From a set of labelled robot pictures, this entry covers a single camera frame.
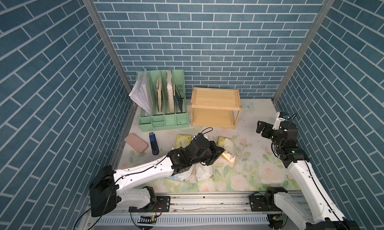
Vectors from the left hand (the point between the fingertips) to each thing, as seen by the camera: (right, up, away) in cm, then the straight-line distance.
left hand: (231, 152), depth 67 cm
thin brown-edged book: (-42, +34, +31) cm, 62 cm away
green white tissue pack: (+3, -1, +24) cm, 25 cm away
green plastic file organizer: (-37, +25, +37) cm, 58 cm away
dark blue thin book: (-30, +28, +44) cm, 60 cm away
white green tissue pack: (-14, -13, +10) cm, 21 cm away
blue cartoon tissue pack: (-20, -15, +12) cm, 28 cm away
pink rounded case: (-56, -2, +30) cm, 64 cm away
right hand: (+22, +12, +11) cm, 27 cm away
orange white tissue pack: (-1, -3, +3) cm, 4 cm away
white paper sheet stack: (-49, +30, +21) cm, 61 cm away
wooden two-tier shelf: (-5, +22, +21) cm, 31 cm away
